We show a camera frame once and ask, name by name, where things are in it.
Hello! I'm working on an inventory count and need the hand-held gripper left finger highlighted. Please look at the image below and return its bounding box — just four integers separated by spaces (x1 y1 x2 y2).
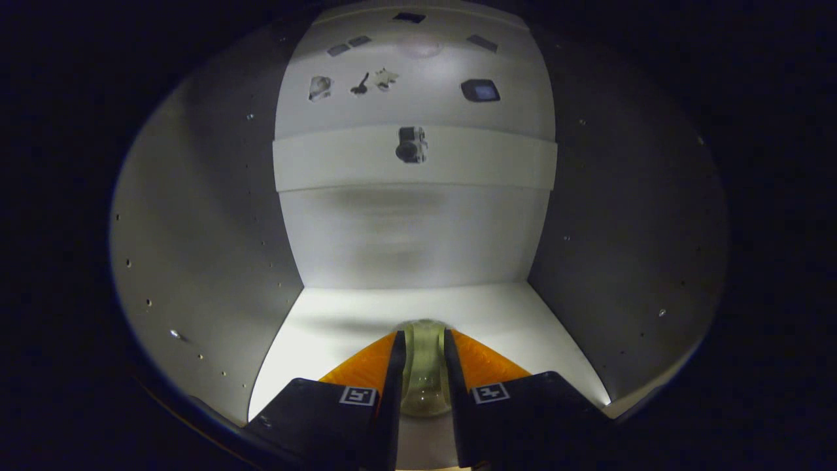
245 330 407 471

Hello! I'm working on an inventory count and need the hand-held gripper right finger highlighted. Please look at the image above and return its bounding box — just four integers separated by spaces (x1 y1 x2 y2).
443 329 615 468

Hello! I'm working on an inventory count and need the clear glass cup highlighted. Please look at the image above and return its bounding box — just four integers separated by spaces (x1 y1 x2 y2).
396 319 453 418

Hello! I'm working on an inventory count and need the grey cabinet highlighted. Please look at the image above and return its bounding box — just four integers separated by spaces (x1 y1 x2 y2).
108 0 732 432

